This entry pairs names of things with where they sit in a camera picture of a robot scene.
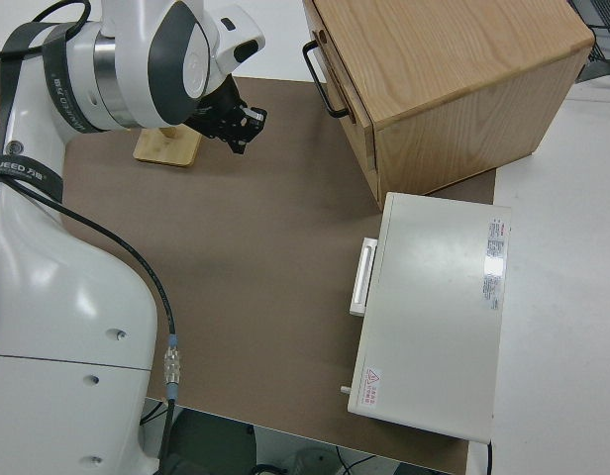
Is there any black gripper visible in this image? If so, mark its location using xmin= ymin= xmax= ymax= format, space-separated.
xmin=188 ymin=76 xmax=269 ymax=156

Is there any brown table mat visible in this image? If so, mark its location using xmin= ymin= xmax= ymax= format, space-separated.
xmin=60 ymin=76 xmax=499 ymax=475

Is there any wooden mug rack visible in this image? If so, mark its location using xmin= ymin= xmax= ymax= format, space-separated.
xmin=132 ymin=125 xmax=203 ymax=170

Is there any white toaster oven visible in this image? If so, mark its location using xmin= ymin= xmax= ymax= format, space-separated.
xmin=347 ymin=191 xmax=513 ymax=443

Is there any light wooden drawer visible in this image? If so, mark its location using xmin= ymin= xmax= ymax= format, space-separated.
xmin=308 ymin=27 xmax=374 ymax=149

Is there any light wooden cabinet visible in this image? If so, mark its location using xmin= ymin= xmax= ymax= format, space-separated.
xmin=303 ymin=0 xmax=596 ymax=200

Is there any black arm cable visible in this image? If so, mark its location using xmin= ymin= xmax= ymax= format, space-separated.
xmin=0 ymin=177 xmax=183 ymax=475

